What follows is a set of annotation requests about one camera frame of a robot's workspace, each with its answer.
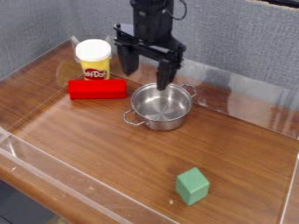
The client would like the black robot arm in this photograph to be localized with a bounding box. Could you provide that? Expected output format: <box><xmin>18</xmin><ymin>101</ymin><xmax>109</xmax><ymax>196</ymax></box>
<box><xmin>113</xmin><ymin>0</ymin><xmax>185</xmax><ymax>90</ymax></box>

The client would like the clear acrylic table barrier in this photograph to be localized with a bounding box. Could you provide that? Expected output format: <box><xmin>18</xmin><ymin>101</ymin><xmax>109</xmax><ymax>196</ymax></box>
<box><xmin>0</xmin><ymin>40</ymin><xmax>299</xmax><ymax>224</ymax></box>

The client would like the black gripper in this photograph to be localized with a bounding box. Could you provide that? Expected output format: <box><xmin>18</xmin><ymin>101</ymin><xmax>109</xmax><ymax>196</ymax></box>
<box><xmin>113</xmin><ymin>22</ymin><xmax>185</xmax><ymax>91</ymax></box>

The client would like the green foam block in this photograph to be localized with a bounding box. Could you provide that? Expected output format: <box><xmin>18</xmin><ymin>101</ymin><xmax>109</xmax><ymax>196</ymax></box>
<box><xmin>174</xmin><ymin>167</ymin><xmax>210</xmax><ymax>206</ymax></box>

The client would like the red rectangular block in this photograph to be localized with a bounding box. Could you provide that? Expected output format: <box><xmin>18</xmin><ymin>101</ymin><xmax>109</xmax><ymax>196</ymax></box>
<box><xmin>67</xmin><ymin>79</ymin><xmax>126</xmax><ymax>99</ymax></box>

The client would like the yellow Play-Doh can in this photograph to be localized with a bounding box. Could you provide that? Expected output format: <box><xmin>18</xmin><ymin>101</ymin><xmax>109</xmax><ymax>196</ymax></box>
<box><xmin>74</xmin><ymin>39</ymin><xmax>110</xmax><ymax>81</ymax></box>

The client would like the black cable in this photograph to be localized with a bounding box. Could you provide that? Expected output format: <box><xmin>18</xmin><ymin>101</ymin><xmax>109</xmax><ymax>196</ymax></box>
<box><xmin>164</xmin><ymin>0</ymin><xmax>189</xmax><ymax>21</ymax></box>

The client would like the small steel pot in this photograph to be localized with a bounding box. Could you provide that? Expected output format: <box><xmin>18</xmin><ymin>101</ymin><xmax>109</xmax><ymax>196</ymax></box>
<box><xmin>122</xmin><ymin>83</ymin><xmax>197</xmax><ymax>131</ymax></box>

